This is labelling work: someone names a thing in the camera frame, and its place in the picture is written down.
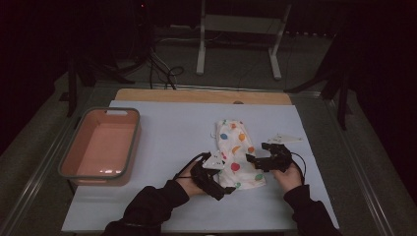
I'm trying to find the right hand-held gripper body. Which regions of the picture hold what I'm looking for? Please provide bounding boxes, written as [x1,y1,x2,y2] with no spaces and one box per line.
[254,133,303,174]

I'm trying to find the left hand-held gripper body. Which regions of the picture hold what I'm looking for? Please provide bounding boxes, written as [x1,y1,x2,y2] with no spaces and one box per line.
[189,149,228,202]

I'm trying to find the white pants with colourful print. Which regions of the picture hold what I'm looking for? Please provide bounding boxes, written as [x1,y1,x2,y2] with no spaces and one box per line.
[214,118,268,191]

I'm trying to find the pink plastic basket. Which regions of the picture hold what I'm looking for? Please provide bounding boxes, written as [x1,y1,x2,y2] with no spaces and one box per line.
[58,106,143,187]

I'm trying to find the person's left hand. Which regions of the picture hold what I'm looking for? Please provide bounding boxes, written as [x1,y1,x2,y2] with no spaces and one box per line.
[175,161,202,198]

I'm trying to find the person's right hand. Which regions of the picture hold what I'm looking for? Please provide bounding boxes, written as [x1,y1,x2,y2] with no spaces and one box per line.
[271,161,303,194]

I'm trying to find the pale blue table sheet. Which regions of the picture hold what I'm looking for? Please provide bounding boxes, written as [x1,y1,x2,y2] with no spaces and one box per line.
[61,99,340,234]

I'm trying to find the black tripod stand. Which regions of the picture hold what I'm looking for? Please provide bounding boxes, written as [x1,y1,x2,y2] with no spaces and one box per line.
[283,32,358,132]
[58,55,136,118]

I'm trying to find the white metal stand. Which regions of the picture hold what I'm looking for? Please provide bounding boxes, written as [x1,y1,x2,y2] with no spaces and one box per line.
[196,0,293,82]

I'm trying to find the dark device with red light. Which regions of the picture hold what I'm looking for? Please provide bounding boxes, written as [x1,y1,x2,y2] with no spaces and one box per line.
[132,0,155,60]

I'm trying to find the left hand-held gripper cable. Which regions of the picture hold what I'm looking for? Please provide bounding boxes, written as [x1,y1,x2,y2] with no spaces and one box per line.
[172,151,210,181]

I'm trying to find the hand-held gripper cable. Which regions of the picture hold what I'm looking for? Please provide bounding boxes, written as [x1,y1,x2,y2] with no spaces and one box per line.
[289,151,308,185]
[172,151,210,181]

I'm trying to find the right hand-held gripper cable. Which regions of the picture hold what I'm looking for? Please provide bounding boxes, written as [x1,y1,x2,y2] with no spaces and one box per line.
[289,151,308,185]

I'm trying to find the bundle of floor cables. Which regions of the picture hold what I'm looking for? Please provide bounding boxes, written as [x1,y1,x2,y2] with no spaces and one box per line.
[149,35,185,90]

